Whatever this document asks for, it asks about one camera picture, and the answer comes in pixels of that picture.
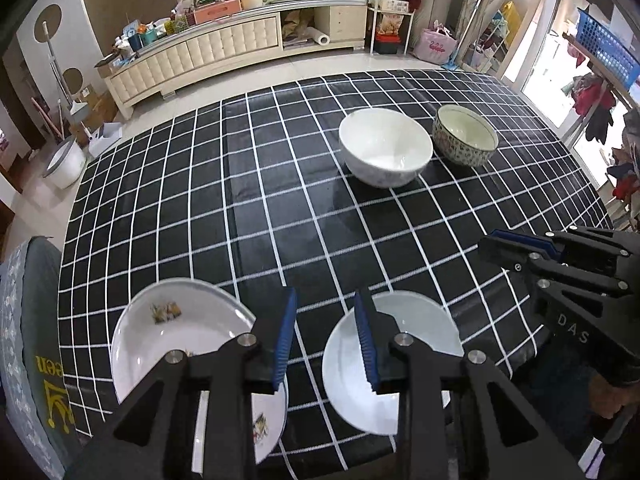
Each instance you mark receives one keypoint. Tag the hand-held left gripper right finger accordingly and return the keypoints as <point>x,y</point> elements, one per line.
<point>366,345</point>

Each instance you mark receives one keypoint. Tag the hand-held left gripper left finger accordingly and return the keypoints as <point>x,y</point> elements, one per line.
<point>282,340</point>

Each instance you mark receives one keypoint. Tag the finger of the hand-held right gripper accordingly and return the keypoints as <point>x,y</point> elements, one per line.
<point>595,250</point>
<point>505,252</point>

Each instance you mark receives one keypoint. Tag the plain white plate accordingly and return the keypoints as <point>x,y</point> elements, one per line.
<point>425,320</point>

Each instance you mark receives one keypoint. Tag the white plate with floral print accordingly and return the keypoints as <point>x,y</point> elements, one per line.
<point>190,325</point>

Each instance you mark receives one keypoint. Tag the green patterned bowl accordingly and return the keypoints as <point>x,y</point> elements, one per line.
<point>465,130</point>

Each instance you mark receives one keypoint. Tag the plain white bowl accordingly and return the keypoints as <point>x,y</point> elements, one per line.
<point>385,135</point>

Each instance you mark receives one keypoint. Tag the black white checked tablecloth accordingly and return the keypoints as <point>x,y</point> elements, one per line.
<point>250,210</point>

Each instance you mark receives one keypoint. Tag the metal drying rack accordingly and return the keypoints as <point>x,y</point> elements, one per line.
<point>620,95</point>

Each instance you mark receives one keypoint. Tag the blue plastic basket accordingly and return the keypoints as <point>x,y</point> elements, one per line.
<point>605,45</point>

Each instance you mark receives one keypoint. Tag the pink bag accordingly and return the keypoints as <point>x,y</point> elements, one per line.
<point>435,45</point>

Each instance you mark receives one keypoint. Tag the beige patterned curtain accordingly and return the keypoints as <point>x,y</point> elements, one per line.
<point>492,10</point>

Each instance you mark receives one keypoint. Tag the grey printed chair cover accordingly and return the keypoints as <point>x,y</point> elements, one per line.
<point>30,335</point>

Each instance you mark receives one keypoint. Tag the white metal shelf rack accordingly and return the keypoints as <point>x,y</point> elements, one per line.
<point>390,10</point>

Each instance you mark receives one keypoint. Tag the white plastic bucket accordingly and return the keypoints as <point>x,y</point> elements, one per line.
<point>67,165</point>

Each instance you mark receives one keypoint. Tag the white paper roll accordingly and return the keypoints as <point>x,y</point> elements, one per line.
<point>318,37</point>

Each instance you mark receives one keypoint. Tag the cream tufted television cabinet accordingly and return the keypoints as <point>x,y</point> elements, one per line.
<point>200,50</point>

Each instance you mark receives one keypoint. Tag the pink box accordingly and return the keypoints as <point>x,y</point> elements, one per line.
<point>217,10</point>

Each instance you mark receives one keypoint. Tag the white mop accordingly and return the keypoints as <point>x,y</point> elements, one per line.
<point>60,75</point>

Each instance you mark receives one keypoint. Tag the round brown wall decoration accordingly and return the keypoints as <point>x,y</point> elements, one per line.
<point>72,80</point>
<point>47,22</point>

